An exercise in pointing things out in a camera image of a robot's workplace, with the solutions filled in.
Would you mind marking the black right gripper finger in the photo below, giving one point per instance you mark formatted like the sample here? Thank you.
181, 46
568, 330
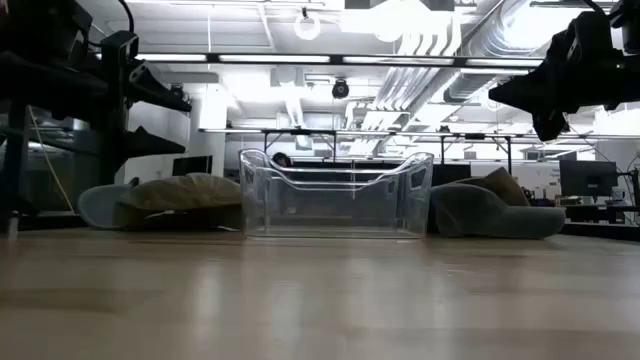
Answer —
549, 125
525, 95

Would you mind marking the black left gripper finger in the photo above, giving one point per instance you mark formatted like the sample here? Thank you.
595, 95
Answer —
145, 145
150, 87

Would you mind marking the grey-green baseball cap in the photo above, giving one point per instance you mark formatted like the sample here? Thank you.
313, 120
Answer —
475, 215

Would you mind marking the clear plastic bin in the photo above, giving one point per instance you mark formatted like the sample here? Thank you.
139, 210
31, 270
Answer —
260, 200

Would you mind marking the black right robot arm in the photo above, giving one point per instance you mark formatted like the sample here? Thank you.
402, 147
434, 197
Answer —
631, 80

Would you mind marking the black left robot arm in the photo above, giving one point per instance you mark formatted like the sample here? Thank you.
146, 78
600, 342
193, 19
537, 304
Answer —
30, 85

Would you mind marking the black ceiling spotlight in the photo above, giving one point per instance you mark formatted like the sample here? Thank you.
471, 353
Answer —
177, 92
340, 89

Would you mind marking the black computer monitor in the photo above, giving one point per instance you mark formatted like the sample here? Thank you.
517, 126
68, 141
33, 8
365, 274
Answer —
192, 165
587, 177

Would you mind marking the black background desk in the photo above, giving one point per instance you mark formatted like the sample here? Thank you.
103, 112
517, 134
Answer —
600, 212

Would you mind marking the person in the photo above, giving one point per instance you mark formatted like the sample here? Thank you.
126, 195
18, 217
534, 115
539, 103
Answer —
281, 159

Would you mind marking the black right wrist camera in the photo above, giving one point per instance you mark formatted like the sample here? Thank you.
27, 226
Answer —
627, 15

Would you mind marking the black overhead light rail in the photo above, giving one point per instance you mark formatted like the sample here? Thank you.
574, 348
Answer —
335, 59

